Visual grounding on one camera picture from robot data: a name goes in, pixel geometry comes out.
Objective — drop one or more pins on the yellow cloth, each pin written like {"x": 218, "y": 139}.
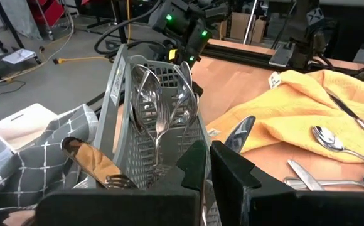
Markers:
{"x": 279, "y": 119}

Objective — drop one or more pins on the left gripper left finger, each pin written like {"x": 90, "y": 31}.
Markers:
{"x": 185, "y": 179}

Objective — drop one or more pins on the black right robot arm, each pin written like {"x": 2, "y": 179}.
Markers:
{"x": 175, "y": 19}

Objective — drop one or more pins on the brown cardboard box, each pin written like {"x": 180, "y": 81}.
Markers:
{"x": 238, "y": 28}

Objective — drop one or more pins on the grey mesh cutlery basket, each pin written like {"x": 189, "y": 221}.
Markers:
{"x": 138, "y": 163}

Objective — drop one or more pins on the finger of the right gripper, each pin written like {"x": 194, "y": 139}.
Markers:
{"x": 197, "y": 89}

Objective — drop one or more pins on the white paper sheet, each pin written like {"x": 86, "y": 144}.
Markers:
{"x": 19, "y": 56}

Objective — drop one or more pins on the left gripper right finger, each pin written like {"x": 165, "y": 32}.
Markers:
{"x": 238, "y": 194}

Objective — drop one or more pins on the grey checked cloth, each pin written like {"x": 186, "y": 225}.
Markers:
{"x": 44, "y": 163}

